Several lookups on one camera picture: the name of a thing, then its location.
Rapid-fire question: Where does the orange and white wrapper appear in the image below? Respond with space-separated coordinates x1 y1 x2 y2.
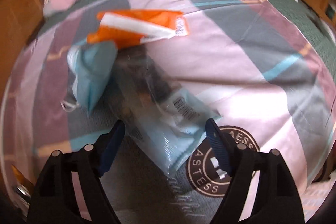
87 9 189 50

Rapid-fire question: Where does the striped pink grey bedsheet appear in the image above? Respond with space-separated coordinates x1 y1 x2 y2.
1 0 335 223

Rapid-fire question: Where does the light blue face mask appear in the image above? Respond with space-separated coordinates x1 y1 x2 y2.
60 40 118 113

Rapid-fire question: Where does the wooden bed frame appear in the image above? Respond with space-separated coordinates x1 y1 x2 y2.
0 0 46 98

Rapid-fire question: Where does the clear plastic barcode package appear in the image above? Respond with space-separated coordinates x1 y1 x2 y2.
109 47 221 176

